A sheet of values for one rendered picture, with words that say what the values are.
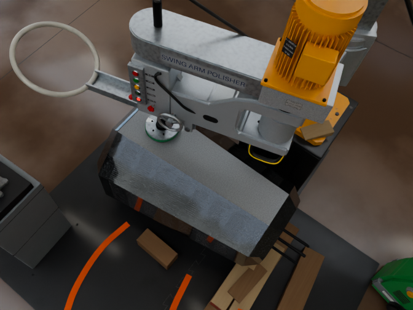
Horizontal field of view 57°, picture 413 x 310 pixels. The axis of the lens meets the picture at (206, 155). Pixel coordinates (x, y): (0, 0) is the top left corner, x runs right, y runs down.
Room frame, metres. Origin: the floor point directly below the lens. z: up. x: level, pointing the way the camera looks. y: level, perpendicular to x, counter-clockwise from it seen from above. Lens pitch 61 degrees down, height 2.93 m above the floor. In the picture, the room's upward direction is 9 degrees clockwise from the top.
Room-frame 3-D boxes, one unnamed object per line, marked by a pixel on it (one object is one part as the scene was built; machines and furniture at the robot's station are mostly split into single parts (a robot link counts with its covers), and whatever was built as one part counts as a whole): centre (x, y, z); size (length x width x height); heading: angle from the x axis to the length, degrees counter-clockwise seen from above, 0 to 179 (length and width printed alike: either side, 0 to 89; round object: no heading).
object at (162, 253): (0.73, 0.25, 0.07); 0.30 x 0.12 x 0.12; 59
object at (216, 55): (1.22, -0.04, 1.62); 0.96 x 0.25 x 0.17; 77
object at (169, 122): (1.15, 0.21, 1.20); 0.15 x 0.10 x 0.15; 77
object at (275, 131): (1.15, -0.34, 1.34); 0.19 x 0.19 x 0.20
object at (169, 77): (1.28, 0.23, 1.32); 0.36 x 0.22 x 0.45; 77
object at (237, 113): (1.20, -0.08, 1.30); 0.74 x 0.23 x 0.49; 77
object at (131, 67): (1.20, 0.40, 1.37); 0.08 x 0.03 x 0.28; 77
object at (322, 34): (1.14, -0.34, 1.90); 0.31 x 0.28 x 0.40; 167
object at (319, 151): (1.73, -0.64, 0.37); 0.66 x 0.66 x 0.74; 61
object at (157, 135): (1.30, 0.30, 0.87); 0.22 x 0.22 x 0.04
